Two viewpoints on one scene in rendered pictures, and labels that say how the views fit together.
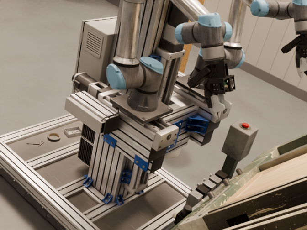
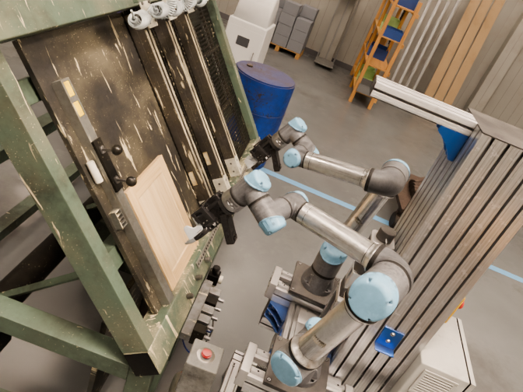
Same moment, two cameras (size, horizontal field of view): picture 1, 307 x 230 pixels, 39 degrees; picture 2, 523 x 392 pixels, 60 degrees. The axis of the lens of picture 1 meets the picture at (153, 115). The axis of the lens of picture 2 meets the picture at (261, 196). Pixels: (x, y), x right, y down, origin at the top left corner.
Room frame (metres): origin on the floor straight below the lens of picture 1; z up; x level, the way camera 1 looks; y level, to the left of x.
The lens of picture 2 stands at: (3.00, -1.11, 2.31)
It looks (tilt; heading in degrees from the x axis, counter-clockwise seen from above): 30 degrees down; 148
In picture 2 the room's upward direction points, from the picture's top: 22 degrees clockwise
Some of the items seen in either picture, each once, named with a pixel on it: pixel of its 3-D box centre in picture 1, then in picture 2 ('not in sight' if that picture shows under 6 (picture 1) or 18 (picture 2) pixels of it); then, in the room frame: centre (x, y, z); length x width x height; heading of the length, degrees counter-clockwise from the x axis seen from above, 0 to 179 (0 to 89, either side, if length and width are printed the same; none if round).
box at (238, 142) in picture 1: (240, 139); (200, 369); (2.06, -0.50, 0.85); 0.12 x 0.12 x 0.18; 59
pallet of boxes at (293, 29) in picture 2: not in sight; (287, 26); (-6.27, 3.59, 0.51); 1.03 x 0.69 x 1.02; 56
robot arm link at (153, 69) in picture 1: (148, 73); (331, 256); (1.81, 0.07, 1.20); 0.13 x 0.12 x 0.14; 132
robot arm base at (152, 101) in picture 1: (144, 95); (320, 276); (1.82, 0.07, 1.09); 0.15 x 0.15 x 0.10
